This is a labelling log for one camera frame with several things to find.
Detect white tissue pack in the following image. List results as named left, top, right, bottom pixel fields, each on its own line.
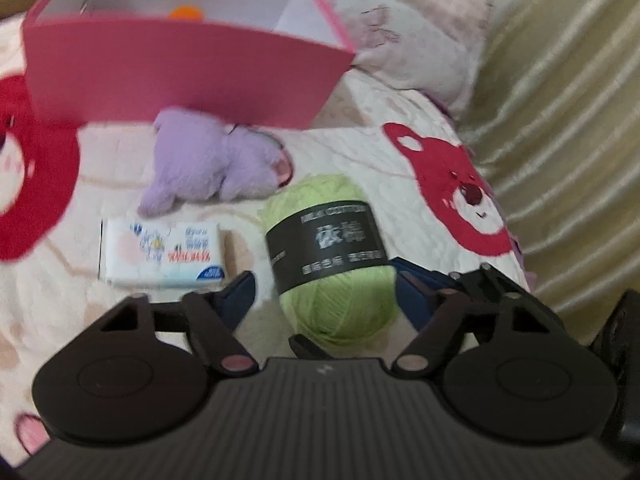
left=99, top=217, right=233, bottom=290

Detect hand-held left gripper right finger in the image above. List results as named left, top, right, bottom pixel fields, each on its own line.
left=390, top=270, right=567, bottom=379

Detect pink cardboard box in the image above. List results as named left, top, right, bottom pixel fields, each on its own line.
left=22, top=0, right=357, bottom=130

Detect beige striped curtain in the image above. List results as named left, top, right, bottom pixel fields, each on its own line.
left=457, top=0, right=640, bottom=346

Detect pink floral pillow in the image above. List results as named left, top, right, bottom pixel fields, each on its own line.
left=300, top=0, right=496, bottom=116

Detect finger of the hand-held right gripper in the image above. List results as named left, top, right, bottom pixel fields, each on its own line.
left=388, top=256, right=527, bottom=307

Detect red bear print blanket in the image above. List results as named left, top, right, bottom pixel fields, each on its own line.
left=0, top=12, right=531, bottom=466

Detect purple plush toy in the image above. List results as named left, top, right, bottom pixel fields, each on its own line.
left=138, top=106, right=293, bottom=218

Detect green yarn ball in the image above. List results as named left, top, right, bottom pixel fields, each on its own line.
left=257, top=174, right=401, bottom=346

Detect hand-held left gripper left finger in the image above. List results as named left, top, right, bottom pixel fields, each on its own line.
left=99, top=270, right=259, bottom=377

